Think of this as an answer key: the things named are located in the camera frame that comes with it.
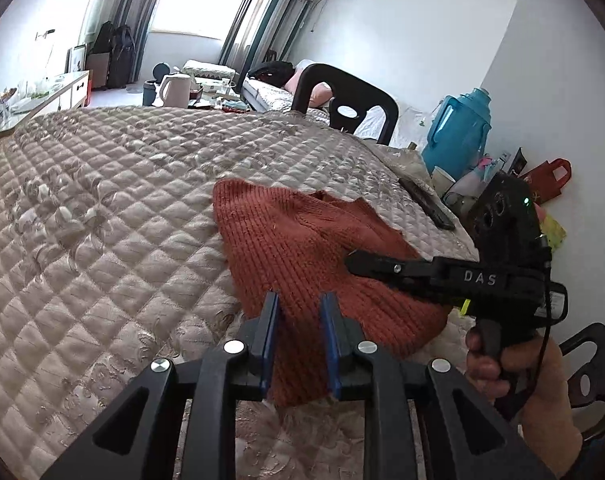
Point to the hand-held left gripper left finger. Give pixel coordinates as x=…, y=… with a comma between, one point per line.
x=270, y=340

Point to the person's right forearm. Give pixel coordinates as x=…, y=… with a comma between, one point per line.
x=552, y=440

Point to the cluttered coffee table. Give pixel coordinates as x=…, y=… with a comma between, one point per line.
x=215, y=95

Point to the yellow packet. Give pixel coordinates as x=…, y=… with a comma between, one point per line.
x=555, y=232

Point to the teal thermos jug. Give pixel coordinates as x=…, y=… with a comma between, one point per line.
x=457, y=130

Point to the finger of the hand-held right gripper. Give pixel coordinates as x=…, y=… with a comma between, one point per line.
x=382, y=265

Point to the brown cardboard box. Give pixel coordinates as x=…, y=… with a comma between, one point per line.
x=97, y=72

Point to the red gift bag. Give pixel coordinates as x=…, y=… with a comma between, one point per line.
x=542, y=180

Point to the white low cabinet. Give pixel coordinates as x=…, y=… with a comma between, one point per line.
x=57, y=95

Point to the picture frame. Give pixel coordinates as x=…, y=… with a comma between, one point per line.
x=77, y=59

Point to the white paper cup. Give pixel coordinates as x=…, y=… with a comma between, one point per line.
x=442, y=180

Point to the black plastic chair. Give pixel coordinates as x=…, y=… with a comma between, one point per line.
x=352, y=87
x=597, y=340

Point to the light sofa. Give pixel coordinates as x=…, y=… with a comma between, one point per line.
x=267, y=97

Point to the rust knitted sweater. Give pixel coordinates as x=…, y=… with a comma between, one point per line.
x=292, y=250

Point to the black backpack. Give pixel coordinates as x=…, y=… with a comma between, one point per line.
x=121, y=55
x=101, y=37

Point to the beige quilted bedspread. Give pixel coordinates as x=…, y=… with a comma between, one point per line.
x=107, y=210

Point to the grey striped curtain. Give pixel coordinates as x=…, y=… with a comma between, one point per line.
x=127, y=5
x=267, y=20

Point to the black remote control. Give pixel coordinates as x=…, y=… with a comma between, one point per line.
x=427, y=202

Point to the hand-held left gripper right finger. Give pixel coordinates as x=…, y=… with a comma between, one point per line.
x=331, y=345

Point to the white cloth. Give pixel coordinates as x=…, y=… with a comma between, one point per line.
x=407, y=122

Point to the dark trash can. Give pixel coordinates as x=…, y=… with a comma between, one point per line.
x=150, y=94

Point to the person's right hand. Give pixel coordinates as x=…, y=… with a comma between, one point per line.
x=547, y=375

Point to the cream electric kettle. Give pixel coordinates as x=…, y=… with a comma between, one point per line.
x=175, y=91

